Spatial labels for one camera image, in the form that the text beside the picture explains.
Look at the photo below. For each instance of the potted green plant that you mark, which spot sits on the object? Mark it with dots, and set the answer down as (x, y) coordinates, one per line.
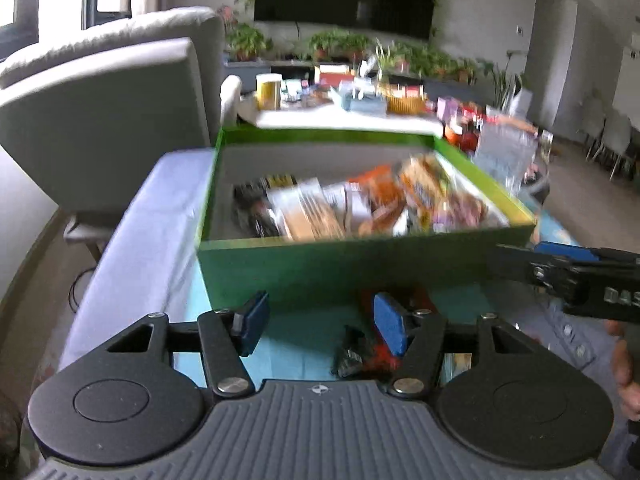
(335, 45)
(245, 42)

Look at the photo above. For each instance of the pale blue tissue box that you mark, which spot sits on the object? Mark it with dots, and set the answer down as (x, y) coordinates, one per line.
(362, 100)

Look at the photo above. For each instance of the red box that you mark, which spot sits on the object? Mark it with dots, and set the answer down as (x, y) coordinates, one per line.
(336, 76)

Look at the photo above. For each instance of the row of potted plants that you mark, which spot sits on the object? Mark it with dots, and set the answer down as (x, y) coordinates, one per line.
(430, 62)

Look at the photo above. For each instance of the clear plastic bag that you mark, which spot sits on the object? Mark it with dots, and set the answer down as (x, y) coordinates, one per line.
(505, 150)

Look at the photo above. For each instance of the brown paper snack packet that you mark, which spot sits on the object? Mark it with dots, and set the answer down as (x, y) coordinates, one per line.
(310, 212)

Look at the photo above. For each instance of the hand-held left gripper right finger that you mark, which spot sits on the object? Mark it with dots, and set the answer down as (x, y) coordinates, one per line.
(387, 321)

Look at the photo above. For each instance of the green cardboard box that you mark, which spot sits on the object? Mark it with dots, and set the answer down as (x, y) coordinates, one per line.
(325, 270)

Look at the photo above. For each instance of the white coffee table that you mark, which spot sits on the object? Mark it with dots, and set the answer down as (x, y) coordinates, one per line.
(345, 119)

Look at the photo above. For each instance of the yellow lidded jar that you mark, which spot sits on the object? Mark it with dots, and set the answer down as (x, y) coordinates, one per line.
(269, 91)

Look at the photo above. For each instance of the purple and red snack packet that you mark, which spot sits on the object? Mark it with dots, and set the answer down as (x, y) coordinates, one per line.
(460, 212)

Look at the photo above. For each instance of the bright orange snack packet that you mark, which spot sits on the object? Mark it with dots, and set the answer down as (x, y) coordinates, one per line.
(425, 185)

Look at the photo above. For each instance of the window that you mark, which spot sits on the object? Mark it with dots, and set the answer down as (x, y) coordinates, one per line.
(20, 0)

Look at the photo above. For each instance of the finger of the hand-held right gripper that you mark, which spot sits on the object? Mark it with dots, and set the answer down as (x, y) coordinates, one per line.
(530, 270)
(565, 251)

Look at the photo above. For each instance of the grey upholstered chair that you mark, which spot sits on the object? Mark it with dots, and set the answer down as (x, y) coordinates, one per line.
(100, 125)
(130, 30)

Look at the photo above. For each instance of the person's right hand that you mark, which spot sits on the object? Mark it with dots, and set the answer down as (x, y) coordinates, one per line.
(627, 375)

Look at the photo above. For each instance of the white dining chair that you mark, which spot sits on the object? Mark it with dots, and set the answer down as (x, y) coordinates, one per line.
(612, 135)

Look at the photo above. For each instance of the tall plant in white pot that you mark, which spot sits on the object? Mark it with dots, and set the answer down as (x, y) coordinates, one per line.
(512, 87)

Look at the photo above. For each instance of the orange and white snack packet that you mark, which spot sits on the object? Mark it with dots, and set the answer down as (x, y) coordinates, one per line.
(380, 192)

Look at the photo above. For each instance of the person's grey buttoned shirt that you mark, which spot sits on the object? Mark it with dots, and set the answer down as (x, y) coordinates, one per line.
(575, 340)

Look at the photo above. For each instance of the black snack packet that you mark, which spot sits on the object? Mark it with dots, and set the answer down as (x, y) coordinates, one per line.
(352, 352)

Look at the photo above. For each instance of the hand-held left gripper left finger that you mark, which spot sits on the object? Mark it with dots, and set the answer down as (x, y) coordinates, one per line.
(255, 319)

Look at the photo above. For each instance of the dark yellow-print snack packet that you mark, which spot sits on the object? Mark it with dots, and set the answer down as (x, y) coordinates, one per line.
(257, 207)

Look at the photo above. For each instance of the wicker basket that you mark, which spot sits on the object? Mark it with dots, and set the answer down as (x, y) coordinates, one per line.
(405, 102)

